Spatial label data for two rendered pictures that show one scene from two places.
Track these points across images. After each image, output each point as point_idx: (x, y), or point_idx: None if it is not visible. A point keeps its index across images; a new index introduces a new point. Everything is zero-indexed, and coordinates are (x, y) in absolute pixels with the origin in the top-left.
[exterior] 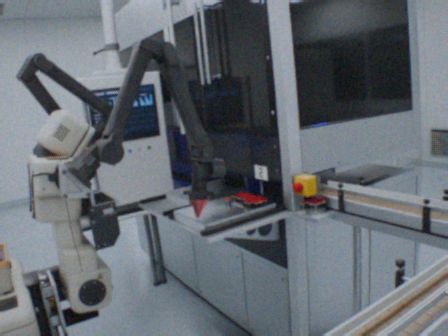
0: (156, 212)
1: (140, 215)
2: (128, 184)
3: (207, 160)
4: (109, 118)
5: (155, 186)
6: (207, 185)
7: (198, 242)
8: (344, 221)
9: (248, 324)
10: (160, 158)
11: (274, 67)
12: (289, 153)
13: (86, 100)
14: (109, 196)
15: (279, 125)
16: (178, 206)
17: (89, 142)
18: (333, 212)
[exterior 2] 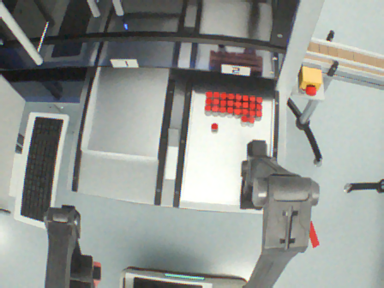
0: (131, 201)
1: (57, 183)
2: (2, 159)
3: None
4: (79, 232)
5: (15, 122)
6: (95, 81)
7: (72, 111)
8: (329, 78)
9: None
10: (3, 94)
11: (303, 6)
12: (300, 65)
13: (69, 270)
14: (172, 281)
15: (291, 47)
16: (135, 165)
17: (92, 273)
18: (321, 76)
